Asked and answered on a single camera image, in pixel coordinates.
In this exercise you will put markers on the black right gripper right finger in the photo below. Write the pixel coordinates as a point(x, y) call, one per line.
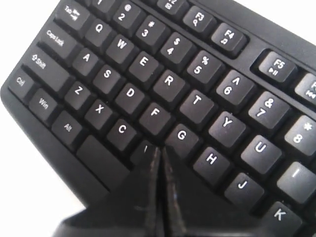
point(192, 209)

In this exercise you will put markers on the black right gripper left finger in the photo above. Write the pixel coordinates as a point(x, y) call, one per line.
point(130, 210)

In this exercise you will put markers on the black acer keyboard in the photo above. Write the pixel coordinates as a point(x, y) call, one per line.
point(233, 93)

